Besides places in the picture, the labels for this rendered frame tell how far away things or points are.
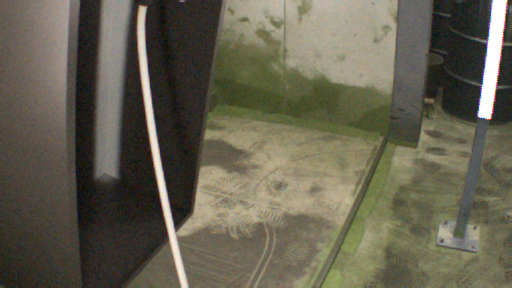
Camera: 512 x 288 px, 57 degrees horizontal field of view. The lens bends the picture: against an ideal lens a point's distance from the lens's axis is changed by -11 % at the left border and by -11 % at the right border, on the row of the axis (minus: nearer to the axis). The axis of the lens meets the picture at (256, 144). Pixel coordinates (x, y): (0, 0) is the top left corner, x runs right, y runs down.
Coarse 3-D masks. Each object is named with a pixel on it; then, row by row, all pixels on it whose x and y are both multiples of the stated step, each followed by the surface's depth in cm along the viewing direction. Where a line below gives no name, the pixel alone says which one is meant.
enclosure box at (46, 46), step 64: (0, 0) 78; (64, 0) 73; (128, 0) 139; (192, 0) 132; (0, 64) 84; (64, 64) 78; (128, 64) 148; (192, 64) 140; (0, 128) 92; (64, 128) 84; (128, 128) 159; (192, 128) 149; (0, 192) 101; (64, 192) 91; (128, 192) 166; (192, 192) 157; (0, 256) 114; (64, 256) 101; (128, 256) 141
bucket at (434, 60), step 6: (432, 54) 370; (432, 60) 372; (438, 60) 367; (432, 66) 349; (438, 66) 351; (432, 72) 352; (438, 72) 355; (432, 78) 355; (438, 78) 359; (426, 84) 358; (432, 84) 358; (438, 84) 363; (426, 90) 360; (432, 90) 361; (426, 96) 363; (432, 96) 364
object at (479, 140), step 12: (480, 120) 191; (480, 132) 193; (480, 144) 195; (480, 156) 198; (468, 168) 202; (468, 180) 204; (468, 192) 206; (468, 204) 209; (468, 216) 211; (456, 228) 216
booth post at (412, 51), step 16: (400, 0) 262; (416, 0) 259; (432, 0) 264; (400, 16) 266; (416, 16) 262; (400, 32) 270; (416, 32) 266; (400, 48) 274; (416, 48) 270; (400, 64) 278; (416, 64) 274; (400, 80) 282; (416, 80) 278; (400, 96) 286; (416, 96) 282; (400, 112) 290; (416, 112) 286; (400, 128) 295; (416, 128) 290; (400, 144) 299; (416, 144) 295
